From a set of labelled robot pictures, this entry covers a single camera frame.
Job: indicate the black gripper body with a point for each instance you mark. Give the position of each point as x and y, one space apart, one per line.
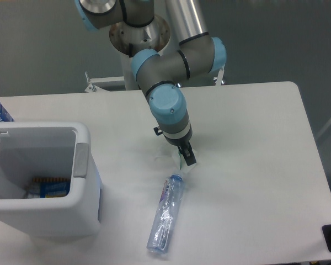
182 141

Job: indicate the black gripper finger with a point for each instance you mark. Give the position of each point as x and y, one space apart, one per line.
187 152

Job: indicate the white plastic wrapper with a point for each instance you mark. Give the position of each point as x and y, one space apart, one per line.
176 160

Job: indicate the clear plastic water bottle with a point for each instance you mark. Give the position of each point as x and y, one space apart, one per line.
166 215

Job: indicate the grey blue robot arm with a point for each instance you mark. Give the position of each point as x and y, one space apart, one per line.
157 75

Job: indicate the white trash can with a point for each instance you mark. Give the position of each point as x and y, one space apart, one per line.
49 149

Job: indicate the blue snack packet in bin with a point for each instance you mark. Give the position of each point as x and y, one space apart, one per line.
43 187

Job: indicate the white base frame with bolts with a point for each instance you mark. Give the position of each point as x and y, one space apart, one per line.
117 83

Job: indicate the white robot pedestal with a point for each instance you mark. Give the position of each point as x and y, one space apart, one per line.
128 41

